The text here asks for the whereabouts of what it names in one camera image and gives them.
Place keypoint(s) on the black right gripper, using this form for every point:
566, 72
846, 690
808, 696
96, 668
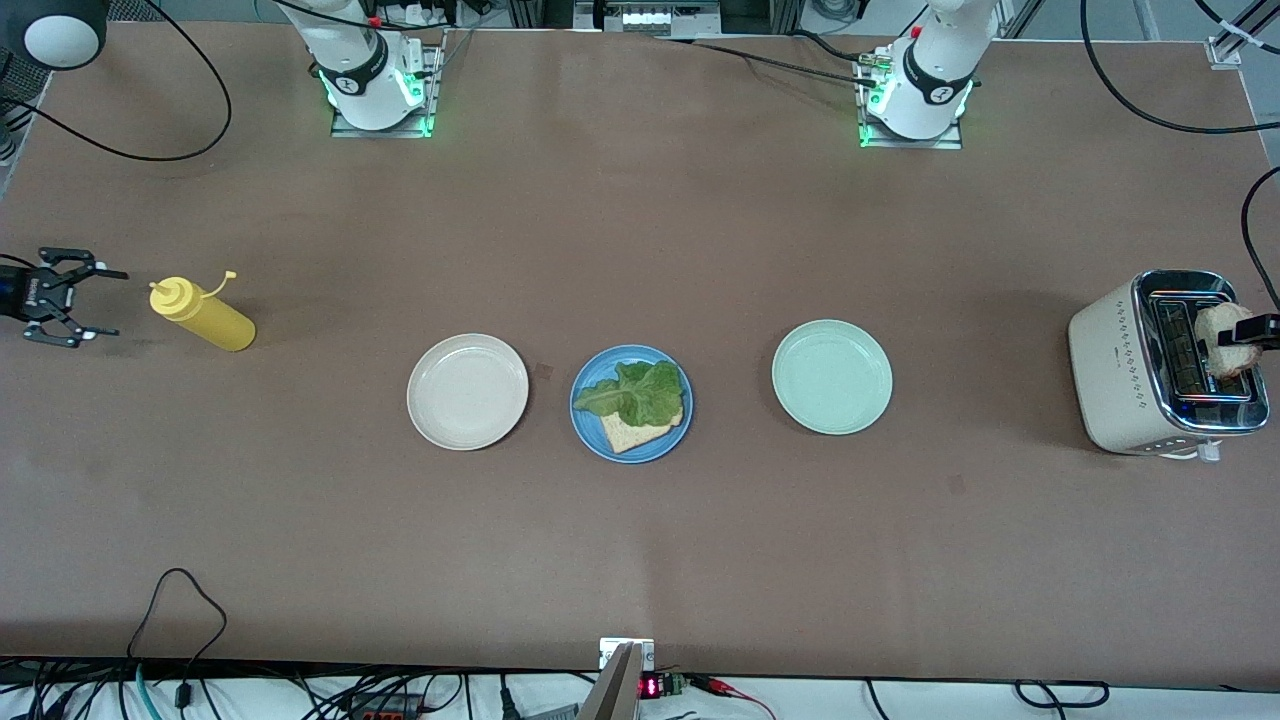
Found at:
33, 293

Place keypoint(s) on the toasted bread slice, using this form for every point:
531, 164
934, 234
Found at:
1225, 360

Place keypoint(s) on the yellow squeeze bottle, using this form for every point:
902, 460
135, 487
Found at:
210, 322

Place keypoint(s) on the green lettuce leaf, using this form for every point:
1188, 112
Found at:
640, 392

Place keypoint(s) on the beige round plate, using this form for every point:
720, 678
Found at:
467, 392

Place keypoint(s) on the pale green round plate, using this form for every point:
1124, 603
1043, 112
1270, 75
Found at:
832, 377

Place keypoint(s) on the blue round plate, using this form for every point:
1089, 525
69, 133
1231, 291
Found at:
590, 435

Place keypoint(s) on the beige and chrome toaster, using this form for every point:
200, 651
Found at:
1110, 390

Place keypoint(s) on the black and white checkered fabric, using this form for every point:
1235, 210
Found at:
20, 85

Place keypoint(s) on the white bread slice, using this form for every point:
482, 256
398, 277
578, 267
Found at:
635, 437

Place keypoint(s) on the silver electronics unit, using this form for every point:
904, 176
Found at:
650, 18

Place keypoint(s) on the red LED display module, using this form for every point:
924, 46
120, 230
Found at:
650, 688

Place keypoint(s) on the aluminium corner bracket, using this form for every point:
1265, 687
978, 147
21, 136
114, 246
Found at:
1225, 52

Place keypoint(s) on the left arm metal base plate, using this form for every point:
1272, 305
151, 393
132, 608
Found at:
910, 143

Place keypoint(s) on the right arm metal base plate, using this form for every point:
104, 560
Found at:
432, 100

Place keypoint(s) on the silver metal bracket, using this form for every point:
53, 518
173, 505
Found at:
622, 690

